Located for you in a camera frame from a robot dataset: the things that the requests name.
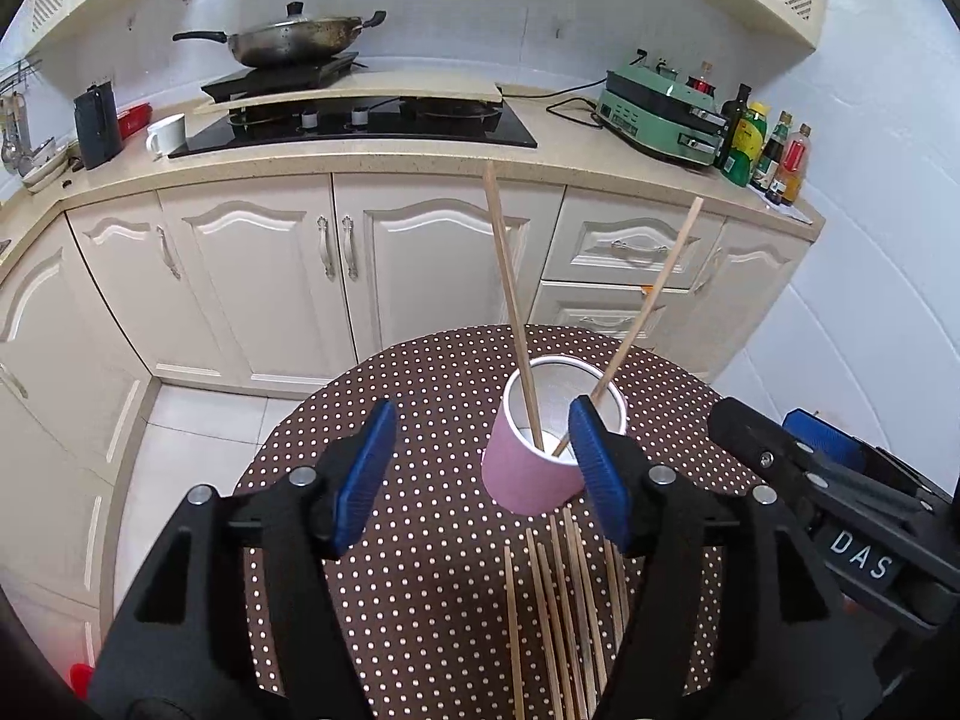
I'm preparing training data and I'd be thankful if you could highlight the pink paper cup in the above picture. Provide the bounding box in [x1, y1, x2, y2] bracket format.
[480, 355, 629, 515]

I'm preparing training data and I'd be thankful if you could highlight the red sauce bottle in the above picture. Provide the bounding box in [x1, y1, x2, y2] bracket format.
[772, 124, 815, 205]

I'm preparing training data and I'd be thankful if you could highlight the metal utensil rack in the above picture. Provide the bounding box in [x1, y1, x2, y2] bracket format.
[0, 60, 42, 173]

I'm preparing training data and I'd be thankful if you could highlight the dark olive oil bottle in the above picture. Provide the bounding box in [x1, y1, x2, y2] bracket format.
[716, 84, 752, 170]

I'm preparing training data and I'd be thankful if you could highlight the black induction cooker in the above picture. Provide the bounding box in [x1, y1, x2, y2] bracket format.
[201, 52, 361, 100]

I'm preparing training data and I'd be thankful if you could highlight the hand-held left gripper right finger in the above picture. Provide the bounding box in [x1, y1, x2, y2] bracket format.
[568, 394, 890, 720]

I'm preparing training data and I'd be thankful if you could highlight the green electric grill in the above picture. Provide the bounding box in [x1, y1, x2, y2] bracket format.
[596, 64, 730, 168]

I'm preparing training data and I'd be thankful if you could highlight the beige stone countertop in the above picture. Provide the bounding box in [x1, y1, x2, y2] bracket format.
[0, 75, 826, 271]

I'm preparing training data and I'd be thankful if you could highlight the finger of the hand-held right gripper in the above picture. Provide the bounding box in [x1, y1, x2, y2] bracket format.
[707, 396, 830, 511]
[782, 408, 863, 467]

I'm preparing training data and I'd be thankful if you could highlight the yellow cap green bottle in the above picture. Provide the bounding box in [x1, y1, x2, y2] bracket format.
[724, 101, 772, 188]

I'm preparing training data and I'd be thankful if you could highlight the dark soy sauce bottle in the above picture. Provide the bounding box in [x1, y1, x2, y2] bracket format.
[752, 111, 794, 192]

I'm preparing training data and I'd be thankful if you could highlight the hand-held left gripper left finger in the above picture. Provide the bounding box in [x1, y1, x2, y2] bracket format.
[82, 399, 398, 720]

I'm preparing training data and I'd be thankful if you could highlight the white mug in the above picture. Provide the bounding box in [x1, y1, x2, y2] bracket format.
[145, 114, 187, 158]

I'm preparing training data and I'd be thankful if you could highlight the steel wok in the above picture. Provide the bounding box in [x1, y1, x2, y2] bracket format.
[172, 9, 387, 68]

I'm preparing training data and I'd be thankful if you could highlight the light wooden board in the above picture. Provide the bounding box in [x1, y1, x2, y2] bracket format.
[193, 69, 505, 115]

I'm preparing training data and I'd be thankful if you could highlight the white dish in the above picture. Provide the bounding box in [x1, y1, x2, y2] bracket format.
[19, 136, 76, 192]

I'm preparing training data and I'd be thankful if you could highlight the black rectangular container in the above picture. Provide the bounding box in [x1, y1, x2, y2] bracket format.
[73, 82, 125, 170]

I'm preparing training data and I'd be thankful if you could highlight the glass wok lid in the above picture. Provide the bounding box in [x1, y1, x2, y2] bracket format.
[238, 2, 362, 37]

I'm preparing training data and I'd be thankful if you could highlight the black glass gas hob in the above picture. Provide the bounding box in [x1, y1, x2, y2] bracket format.
[169, 95, 539, 160]

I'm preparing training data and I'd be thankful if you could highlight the light wooden chopstick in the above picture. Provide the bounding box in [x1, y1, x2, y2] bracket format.
[552, 196, 706, 458]
[482, 163, 548, 451]

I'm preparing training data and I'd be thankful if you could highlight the white paper sheet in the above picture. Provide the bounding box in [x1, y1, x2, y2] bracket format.
[763, 191, 815, 226]

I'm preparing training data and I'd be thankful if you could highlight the pile of wooden chopsticks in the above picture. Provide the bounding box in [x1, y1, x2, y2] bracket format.
[502, 514, 638, 720]

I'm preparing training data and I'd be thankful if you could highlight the cream kitchen base cabinet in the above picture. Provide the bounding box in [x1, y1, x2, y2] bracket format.
[0, 165, 818, 661]

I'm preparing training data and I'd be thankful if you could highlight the brown polka dot tablecloth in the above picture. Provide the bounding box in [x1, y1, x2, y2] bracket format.
[231, 324, 773, 720]

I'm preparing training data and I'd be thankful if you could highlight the black power cable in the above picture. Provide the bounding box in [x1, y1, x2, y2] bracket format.
[499, 75, 610, 130]

